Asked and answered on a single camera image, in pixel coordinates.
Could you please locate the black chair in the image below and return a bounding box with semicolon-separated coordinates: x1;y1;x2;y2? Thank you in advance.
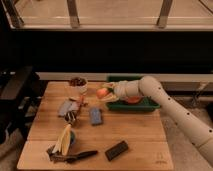
0;66;46;144

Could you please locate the green plastic tray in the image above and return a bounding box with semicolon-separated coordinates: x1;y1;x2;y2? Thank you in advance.
106;75;160;112

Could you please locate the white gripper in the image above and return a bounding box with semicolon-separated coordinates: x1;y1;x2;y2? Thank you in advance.
101;80;140;102

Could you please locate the yellow corn cob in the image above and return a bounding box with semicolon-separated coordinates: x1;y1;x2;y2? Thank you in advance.
53;124;71;156

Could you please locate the blue sponge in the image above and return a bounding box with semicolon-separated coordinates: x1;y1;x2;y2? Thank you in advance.
89;108;103;125

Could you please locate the orange carrot toy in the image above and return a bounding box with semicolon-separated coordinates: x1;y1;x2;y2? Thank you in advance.
70;95;88;107

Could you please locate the dark brown small box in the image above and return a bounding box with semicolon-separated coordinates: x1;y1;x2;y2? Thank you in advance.
46;146;65;163

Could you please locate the small blue bowl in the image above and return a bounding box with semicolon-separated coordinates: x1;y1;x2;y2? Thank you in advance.
70;131;76;145

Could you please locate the red yellow apple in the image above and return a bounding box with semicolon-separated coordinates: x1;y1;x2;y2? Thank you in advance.
96;88;109;99

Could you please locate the black handled tool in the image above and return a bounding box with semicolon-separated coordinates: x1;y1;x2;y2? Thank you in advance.
66;150;98;163

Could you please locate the black rectangular block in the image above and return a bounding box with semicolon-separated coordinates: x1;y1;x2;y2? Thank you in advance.
105;141;129;161

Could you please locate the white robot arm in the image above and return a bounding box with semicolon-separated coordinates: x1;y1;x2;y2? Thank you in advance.
102;76;213;167

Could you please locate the red round plate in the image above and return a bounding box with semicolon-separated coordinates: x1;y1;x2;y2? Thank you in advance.
124;96;143;104

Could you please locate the white cup with brown contents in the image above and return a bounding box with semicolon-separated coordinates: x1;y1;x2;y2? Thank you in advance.
69;77;87;94

